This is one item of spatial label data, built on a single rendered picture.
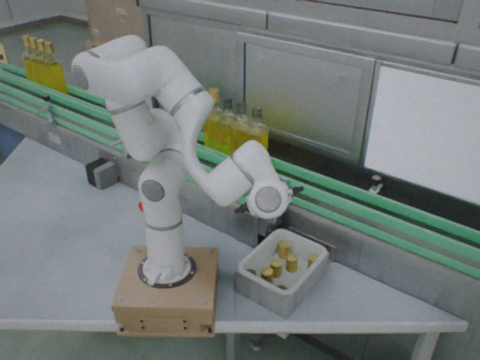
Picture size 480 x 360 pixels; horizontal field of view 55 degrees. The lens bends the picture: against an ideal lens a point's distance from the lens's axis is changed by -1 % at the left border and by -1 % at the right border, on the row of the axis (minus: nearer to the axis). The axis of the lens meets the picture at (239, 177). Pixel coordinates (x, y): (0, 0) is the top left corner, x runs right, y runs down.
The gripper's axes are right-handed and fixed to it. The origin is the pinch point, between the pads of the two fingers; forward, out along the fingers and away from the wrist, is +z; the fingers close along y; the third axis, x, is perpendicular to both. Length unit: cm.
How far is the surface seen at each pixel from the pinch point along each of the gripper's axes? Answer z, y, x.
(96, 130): 55, 53, -46
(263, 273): 12.4, 7.9, 18.5
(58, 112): 64, 69, -61
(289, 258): 17.8, 0.0, 17.6
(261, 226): 23.5, 4.6, 6.5
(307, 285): 12.4, -2.3, 25.2
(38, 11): 524, 229, -374
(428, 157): 13.9, -45.0, 3.1
